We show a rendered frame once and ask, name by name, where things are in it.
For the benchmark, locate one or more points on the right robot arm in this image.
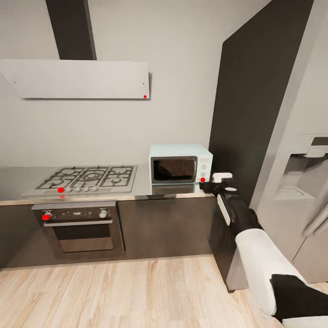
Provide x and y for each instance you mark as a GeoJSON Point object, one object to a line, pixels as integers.
{"type": "Point", "coordinates": [277, 288]}

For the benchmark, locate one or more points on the microwave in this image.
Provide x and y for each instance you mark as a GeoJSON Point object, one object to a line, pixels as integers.
{"type": "Point", "coordinates": [179, 163]}

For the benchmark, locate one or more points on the range hood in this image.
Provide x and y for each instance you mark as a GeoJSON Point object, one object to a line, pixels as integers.
{"type": "Point", "coordinates": [77, 74]}

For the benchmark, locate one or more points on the fridge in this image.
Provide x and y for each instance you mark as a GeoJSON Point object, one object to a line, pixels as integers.
{"type": "Point", "coordinates": [270, 131]}

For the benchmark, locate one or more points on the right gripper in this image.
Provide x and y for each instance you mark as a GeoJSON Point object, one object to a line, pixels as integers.
{"type": "Point", "coordinates": [209, 187]}

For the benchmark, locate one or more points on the burner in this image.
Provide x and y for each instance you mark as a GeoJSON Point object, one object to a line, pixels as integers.
{"type": "Point", "coordinates": [78, 180]}

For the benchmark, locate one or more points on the oven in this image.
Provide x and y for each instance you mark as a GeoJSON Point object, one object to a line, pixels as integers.
{"type": "Point", "coordinates": [81, 230]}

